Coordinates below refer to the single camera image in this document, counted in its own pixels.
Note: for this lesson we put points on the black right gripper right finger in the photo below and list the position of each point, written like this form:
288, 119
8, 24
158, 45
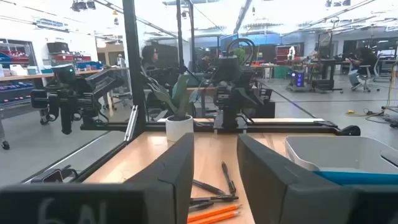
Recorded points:
280, 193

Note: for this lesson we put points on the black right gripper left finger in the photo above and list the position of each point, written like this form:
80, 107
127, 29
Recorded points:
174, 193

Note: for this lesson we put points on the red-orange pencil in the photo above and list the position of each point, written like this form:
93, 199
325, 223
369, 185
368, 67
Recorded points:
217, 218
214, 213

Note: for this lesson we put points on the grey pen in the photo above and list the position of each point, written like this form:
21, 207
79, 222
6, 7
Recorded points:
228, 179

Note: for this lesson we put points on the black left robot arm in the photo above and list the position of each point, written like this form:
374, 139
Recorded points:
231, 93

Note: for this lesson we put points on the green plant in white pot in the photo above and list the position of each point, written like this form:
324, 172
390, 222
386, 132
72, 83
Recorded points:
178, 129

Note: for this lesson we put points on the white plastic bin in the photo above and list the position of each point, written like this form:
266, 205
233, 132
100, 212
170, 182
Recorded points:
335, 152

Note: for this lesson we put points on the blue plastic bin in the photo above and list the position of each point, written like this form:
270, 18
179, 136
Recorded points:
357, 179

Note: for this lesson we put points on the silver aluminium extrusion bar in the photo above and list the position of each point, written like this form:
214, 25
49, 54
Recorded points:
131, 124

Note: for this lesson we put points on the computer tower blue lights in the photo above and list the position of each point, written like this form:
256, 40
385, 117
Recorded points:
298, 79

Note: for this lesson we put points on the person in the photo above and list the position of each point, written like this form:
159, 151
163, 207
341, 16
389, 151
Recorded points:
205, 62
367, 59
149, 57

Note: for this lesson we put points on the grey office chair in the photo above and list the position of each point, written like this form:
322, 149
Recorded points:
362, 77

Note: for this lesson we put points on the wooden workbench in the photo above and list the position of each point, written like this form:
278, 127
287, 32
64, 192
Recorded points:
31, 76

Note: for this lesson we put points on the small silver depth camera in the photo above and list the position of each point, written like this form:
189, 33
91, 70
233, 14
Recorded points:
53, 176

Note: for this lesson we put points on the black aluminium table frame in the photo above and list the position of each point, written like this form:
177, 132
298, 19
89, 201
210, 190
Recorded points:
133, 62

